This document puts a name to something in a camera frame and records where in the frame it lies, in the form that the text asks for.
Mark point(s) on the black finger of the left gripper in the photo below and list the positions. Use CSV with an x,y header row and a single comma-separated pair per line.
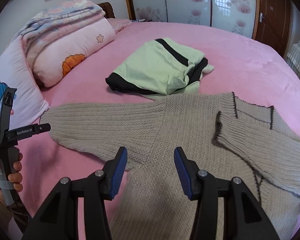
x,y
26,132

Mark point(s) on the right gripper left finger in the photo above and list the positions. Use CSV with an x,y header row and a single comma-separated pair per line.
x,y
57,217

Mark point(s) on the beige knitted sweater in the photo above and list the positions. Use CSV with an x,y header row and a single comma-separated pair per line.
x,y
223,134

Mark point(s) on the person's left hand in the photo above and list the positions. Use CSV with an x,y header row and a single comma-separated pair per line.
x,y
15,178

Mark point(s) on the pink cartoon pillow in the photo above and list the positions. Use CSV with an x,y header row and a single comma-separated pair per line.
x,y
28,103

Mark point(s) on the folded pink floral quilt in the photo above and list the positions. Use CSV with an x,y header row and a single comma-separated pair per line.
x,y
58,39

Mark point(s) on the pink fleece bed blanket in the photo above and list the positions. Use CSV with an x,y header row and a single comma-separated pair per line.
x,y
253,71

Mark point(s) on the pink pillow by headboard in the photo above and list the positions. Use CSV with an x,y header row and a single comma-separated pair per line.
x,y
119,24

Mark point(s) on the wooden headboard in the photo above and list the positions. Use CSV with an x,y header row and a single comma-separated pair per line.
x,y
108,9

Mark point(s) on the light green black garment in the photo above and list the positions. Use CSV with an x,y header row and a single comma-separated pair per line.
x,y
158,68

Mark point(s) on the floral sliding wardrobe doors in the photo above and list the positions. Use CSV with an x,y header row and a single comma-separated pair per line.
x,y
236,16

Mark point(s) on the brown wooden door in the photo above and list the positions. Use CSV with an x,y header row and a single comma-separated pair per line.
x,y
274,31

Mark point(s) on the silver door handle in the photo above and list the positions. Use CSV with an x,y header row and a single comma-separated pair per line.
x,y
261,18

